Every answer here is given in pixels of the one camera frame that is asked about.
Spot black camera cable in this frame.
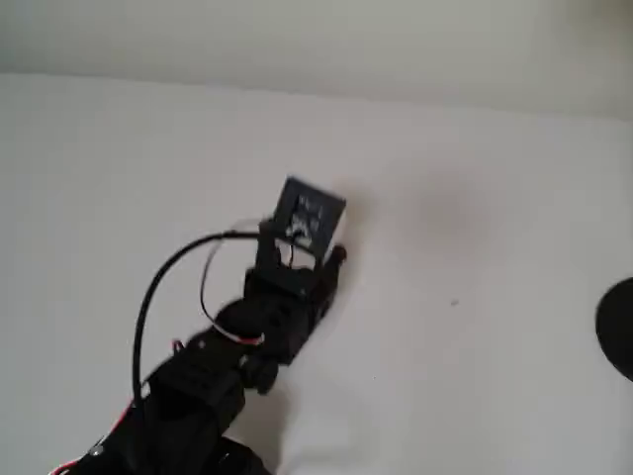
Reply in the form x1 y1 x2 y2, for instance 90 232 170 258
132 231 263 412

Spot black camera circuit board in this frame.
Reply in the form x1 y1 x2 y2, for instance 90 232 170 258
255 174 348 294

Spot red white servo wire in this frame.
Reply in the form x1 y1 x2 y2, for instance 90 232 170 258
199 232 267 348

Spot black round object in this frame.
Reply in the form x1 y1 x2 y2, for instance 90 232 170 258
594 277 633 383

